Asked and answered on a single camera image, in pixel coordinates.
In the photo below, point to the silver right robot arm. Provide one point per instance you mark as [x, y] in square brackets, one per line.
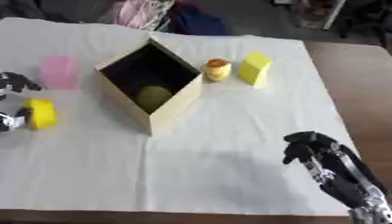
[371, 210]

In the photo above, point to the tan cardboard box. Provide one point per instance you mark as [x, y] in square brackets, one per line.
[149, 87]

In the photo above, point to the pink cloth bundle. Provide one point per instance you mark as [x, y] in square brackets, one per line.
[137, 13]

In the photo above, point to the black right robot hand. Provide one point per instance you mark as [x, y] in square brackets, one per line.
[326, 163]

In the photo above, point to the white framed board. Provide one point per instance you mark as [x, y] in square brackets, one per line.
[319, 13]

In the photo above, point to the dark blue bag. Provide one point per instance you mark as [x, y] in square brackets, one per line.
[196, 20]

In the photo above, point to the yellow jar with orange lid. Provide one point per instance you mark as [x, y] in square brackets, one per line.
[218, 70]

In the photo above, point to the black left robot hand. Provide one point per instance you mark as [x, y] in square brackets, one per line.
[14, 82]

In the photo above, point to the yellow pentagonal block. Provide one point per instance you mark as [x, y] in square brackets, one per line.
[253, 68]

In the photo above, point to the green round toy fruit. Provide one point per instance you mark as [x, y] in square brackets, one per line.
[153, 96]

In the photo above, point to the pink block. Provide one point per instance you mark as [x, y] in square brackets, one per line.
[58, 71]

